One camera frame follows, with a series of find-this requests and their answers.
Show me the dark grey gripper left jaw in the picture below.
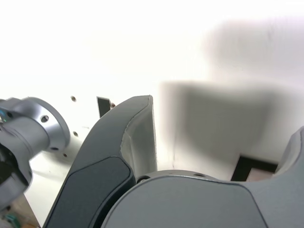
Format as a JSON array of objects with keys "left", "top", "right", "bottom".
[{"left": 43, "top": 94, "right": 159, "bottom": 228}]

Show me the grey gripper right jaw with disc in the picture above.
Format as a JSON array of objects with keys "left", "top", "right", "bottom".
[{"left": 101, "top": 125, "right": 304, "bottom": 228}]

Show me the black tape square outline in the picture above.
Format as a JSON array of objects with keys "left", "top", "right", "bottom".
[{"left": 230, "top": 154, "right": 280, "bottom": 182}]

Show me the black tape strip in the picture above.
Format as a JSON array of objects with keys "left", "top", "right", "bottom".
[{"left": 96, "top": 95, "right": 111, "bottom": 118}]

